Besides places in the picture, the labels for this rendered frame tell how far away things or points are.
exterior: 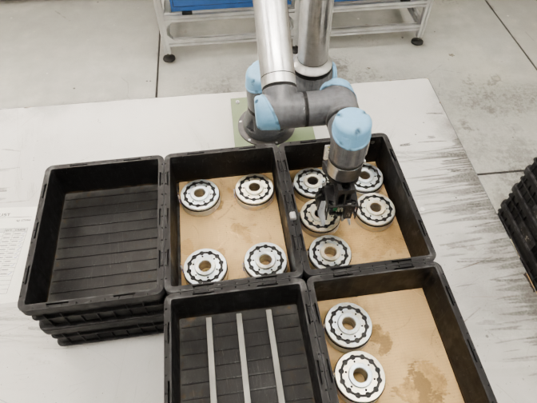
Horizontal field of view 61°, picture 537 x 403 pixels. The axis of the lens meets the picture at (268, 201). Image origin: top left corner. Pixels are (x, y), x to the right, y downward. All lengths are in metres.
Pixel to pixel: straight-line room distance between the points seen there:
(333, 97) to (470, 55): 2.46
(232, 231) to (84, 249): 0.37
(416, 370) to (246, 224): 0.52
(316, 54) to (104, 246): 0.75
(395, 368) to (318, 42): 0.82
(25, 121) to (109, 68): 1.43
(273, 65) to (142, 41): 2.42
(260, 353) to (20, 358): 0.60
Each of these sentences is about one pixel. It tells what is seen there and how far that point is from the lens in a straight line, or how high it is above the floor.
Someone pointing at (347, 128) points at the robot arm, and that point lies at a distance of 0.88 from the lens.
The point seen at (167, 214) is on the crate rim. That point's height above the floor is 0.92.
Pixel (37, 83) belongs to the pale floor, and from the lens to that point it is 3.22.
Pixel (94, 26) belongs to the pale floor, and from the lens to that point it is 3.60.
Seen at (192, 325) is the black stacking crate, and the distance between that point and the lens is 1.06.
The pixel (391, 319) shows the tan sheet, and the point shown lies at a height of 0.83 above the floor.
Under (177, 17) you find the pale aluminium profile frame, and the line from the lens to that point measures 2.96.
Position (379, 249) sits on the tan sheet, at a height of 0.83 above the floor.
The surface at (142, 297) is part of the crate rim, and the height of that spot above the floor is 0.92.
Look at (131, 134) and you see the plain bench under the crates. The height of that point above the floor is 0.70.
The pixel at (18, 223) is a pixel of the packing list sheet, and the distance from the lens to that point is 1.52.
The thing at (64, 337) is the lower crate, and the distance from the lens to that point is 1.21.
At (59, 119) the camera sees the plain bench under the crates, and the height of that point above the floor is 0.70.
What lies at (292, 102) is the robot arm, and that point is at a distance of 0.95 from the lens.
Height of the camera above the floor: 1.80
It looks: 53 degrees down
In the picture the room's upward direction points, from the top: straight up
